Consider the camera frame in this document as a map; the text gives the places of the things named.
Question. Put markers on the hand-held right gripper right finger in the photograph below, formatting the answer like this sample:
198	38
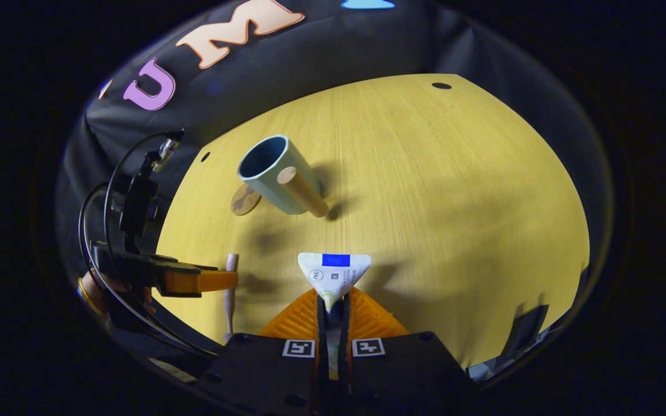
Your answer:
344	346

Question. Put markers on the white toothpaste tube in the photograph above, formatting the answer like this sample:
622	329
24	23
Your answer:
333	277

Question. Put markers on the wooden desktop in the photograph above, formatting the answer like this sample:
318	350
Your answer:
454	202

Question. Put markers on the black backdrop cloth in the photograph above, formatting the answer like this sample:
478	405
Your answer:
287	63

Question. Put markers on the round brown coaster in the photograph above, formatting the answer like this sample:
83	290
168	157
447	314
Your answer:
242	203

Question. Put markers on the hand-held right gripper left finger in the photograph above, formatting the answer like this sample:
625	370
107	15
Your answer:
322	346

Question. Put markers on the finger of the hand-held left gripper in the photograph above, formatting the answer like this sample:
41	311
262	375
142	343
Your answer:
211	281

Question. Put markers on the pale green cup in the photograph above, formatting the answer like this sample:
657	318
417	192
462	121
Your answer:
275	185

